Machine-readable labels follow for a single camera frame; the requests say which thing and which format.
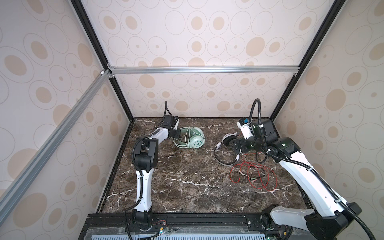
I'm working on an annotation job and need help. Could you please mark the aluminium rail wall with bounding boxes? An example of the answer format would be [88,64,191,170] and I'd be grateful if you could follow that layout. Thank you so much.
[109,66,300,75]
[1,69,112,225]

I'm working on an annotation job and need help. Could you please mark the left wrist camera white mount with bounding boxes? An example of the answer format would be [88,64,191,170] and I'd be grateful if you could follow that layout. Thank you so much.
[171,116,179,130]

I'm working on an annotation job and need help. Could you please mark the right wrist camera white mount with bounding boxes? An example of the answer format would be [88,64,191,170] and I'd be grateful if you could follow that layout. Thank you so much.
[237,117,255,140]

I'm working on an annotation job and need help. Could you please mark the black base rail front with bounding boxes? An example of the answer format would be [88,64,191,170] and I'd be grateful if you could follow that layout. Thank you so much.
[79,211,299,240]

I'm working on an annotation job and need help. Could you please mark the white black headphones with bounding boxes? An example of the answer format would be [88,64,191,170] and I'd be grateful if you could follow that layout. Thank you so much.
[214,133,240,167]

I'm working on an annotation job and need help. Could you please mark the black frame post right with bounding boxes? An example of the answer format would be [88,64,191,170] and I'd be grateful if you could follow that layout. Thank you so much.
[270,0,347,122]

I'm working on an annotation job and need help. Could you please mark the aluminium rail left wall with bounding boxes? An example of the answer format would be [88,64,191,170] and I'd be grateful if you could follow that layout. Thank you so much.
[1,69,112,225]

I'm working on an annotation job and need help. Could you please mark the mint green headphones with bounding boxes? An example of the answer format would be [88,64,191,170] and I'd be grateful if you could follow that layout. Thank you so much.
[173,127,205,149]

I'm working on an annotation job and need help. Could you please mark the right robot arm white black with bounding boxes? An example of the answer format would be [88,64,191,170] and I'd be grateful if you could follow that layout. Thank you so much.
[229,99,375,240]

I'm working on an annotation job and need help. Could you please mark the aluminium rail back wall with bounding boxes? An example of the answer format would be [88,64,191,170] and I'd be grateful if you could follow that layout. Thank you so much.
[109,66,300,75]

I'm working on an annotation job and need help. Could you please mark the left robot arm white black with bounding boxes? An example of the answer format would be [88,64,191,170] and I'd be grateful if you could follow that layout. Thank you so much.
[124,102,180,240]

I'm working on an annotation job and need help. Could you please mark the black frame post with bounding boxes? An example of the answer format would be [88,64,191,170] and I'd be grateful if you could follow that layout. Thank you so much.
[270,0,347,122]
[70,0,134,121]

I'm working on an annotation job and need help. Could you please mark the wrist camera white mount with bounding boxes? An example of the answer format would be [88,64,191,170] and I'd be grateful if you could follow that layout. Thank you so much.
[237,117,255,140]
[171,116,179,130]

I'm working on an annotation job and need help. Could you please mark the black frame post left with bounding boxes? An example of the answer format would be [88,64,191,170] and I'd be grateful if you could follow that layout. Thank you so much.
[70,0,134,121]

